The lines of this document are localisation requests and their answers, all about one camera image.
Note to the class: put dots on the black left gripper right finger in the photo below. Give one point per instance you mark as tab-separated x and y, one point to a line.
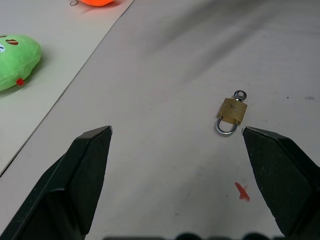
282	180

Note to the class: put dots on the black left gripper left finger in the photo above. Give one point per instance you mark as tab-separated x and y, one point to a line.
75	180

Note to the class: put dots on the brass padlock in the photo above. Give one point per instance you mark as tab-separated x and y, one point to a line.
232	110

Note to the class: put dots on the green plush toy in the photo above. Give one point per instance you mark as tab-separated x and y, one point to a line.
15	60

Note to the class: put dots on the orange plush toy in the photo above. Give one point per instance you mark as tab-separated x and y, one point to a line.
97	2

